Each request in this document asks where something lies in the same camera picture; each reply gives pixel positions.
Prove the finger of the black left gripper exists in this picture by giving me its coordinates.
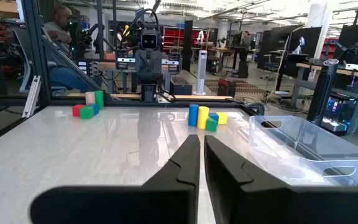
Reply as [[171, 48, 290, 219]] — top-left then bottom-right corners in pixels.
[[134, 49, 150, 74], [149, 49, 163, 74]]

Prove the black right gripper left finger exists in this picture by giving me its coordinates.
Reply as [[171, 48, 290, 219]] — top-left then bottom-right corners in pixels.
[[29, 134, 201, 224]]

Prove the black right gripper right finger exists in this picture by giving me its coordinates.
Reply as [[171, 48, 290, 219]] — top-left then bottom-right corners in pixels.
[[204, 134, 358, 224]]

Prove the green cylinder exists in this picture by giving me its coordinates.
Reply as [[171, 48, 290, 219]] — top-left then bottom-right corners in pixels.
[[94, 90, 105, 110]]

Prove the blue cylinder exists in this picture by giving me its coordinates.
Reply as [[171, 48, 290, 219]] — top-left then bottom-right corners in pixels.
[[188, 103, 200, 128]]

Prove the tan cylinder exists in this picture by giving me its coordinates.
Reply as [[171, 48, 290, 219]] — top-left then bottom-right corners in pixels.
[[85, 91, 96, 106]]

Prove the yellow cylinder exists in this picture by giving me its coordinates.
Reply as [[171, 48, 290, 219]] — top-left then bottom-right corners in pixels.
[[196, 106, 210, 130]]

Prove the green cube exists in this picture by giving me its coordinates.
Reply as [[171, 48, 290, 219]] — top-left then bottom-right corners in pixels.
[[206, 117, 219, 133], [80, 106, 95, 120]]

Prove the red cube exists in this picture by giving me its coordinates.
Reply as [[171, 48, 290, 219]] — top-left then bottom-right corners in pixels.
[[71, 104, 85, 118]]

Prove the yellow triangular prism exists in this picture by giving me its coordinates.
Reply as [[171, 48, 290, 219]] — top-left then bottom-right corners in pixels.
[[216, 111, 229, 126]]

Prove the red storage shelf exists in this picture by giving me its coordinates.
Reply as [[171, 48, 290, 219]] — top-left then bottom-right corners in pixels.
[[162, 26, 209, 52]]

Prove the black floor box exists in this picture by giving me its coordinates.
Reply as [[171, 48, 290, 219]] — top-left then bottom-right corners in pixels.
[[168, 79, 193, 96]]

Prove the white tower fan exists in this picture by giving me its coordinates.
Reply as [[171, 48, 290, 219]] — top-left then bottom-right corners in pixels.
[[192, 49, 210, 96]]

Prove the clear plastic bin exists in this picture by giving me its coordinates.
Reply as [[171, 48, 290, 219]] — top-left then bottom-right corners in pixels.
[[248, 114, 358, 187]]

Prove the red black toolbox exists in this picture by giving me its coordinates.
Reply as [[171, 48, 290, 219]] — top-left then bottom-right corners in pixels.
[[217, 77, 237, 98]]

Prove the person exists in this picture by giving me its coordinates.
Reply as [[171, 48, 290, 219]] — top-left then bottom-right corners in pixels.
[[240, 30, 253, 50], [42, 4, 105, 94]]

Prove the silver aluminium extrusion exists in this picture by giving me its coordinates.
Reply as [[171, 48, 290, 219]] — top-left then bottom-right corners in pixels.
[[21, 74, 42, 119]]

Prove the desktop computer with lights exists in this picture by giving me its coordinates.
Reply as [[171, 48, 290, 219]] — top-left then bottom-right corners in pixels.
[[321, 93, 358, 136]]

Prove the black partition panel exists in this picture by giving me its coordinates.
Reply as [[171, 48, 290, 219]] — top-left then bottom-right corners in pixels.
[[334, 23, 358, 66], [257, 24, 323, 78]]

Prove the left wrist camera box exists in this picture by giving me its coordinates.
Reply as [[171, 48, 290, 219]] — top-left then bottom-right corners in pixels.
[[140, 29, 160, 50]]

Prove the black overhead rig frame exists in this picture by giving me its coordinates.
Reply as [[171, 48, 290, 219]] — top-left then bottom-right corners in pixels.
[[20, 0, 113, 108]]

